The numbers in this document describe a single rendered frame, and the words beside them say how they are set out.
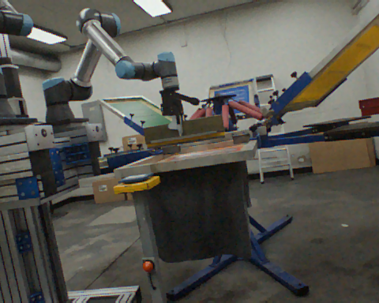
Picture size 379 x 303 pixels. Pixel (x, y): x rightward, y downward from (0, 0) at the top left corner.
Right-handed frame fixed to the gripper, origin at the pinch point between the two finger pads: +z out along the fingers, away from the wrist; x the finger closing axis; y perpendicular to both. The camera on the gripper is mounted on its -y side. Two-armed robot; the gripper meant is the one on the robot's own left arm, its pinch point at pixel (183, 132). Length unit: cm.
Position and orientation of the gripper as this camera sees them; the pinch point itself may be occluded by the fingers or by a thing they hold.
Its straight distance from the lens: 147.3
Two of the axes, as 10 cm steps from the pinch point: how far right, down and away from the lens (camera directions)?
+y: -9.6, 1.4, 2.4
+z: 1.6, 9.8, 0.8
